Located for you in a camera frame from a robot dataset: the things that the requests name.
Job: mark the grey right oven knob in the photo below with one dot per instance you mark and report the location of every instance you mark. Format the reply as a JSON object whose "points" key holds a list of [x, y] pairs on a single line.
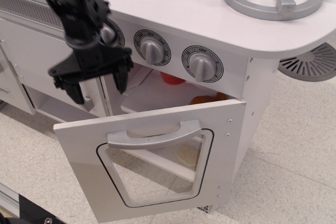
{"points": [[202, 64]]}

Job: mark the white cupboard door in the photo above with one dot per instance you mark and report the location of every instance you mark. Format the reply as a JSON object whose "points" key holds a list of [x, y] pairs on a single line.
{"points": [[32, 54]]}

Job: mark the orange toy chicken drumstick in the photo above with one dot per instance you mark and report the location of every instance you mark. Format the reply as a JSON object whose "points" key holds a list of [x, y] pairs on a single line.
{"points": [[207, 98]]}

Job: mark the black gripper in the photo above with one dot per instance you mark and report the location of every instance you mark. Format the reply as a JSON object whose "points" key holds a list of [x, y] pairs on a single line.
{"points": [[85, 64]]}

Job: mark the grey middle oven knob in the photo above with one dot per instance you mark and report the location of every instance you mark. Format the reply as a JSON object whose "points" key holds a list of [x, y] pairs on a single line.
{"points": [[152, 47]]}

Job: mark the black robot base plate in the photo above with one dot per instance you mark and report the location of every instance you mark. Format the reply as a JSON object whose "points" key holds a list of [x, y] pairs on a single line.
{"points": [[30, 212]]}

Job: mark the aluminium extrusion foot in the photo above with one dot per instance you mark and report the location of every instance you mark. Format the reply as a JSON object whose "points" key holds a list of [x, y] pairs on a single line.
{"points": [[206, 209]]}

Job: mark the white oven door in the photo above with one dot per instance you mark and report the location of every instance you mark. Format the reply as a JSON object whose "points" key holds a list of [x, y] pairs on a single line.
{"points": [[122, 184]]}

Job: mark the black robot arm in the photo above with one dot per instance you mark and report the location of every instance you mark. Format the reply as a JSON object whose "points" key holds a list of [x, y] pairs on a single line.
{"points": [[82, 21]]}

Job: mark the grey oven knob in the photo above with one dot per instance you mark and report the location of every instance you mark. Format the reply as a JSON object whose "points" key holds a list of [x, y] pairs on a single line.
{"points": [[202, 64], [152, 47], [111, 34]]}

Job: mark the grey cupboard door handle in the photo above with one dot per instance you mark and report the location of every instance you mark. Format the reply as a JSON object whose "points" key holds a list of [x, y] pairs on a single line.
{"points": [[87, 96]]}

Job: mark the grey floor drain grate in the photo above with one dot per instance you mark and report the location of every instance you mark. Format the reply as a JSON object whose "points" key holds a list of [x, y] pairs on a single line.
{"points": [[312, 66]]}

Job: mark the grey left oven knob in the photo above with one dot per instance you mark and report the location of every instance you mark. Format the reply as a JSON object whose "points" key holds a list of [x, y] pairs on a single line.
{"points": [[111, 34]]}

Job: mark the red toy cup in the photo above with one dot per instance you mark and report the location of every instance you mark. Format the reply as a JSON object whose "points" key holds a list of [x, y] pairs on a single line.
{"points": [[169, 79]]}

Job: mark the white toy kitchen cabinet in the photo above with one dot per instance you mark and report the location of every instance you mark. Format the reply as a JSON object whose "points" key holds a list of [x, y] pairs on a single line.
{"points": [[249, 48]]}

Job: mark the aluminium rail on floor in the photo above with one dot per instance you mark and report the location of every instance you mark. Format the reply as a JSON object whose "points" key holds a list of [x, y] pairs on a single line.
{"points": [[9, 202]]}

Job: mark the grey oven door handle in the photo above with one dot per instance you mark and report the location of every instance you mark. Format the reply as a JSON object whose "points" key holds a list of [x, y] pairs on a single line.
{"points": [[121, 140]]}

